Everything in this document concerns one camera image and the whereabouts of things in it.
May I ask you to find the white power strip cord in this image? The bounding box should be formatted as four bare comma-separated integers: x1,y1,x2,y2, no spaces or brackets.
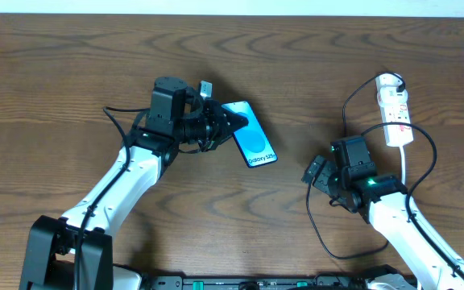
399,145,407,186

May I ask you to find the white USB charger plug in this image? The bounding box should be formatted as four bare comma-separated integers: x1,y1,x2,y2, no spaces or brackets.
375,72,404,90

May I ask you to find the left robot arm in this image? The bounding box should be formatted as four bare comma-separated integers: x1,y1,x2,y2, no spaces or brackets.
19,77,248,290

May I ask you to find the Galaxy smartphone blue screen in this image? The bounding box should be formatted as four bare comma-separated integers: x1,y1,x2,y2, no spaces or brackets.
222,101,278,168

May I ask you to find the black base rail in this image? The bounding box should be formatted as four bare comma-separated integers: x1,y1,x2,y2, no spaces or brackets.
144,274,367,290

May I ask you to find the black USB charging cable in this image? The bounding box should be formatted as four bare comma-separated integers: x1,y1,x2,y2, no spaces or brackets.
304,71,407,261

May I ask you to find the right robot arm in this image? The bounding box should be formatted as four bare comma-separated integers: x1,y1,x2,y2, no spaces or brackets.
302,136,464,289

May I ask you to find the white power strip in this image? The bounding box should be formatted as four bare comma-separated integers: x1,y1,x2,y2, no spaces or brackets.
377,86,414,147

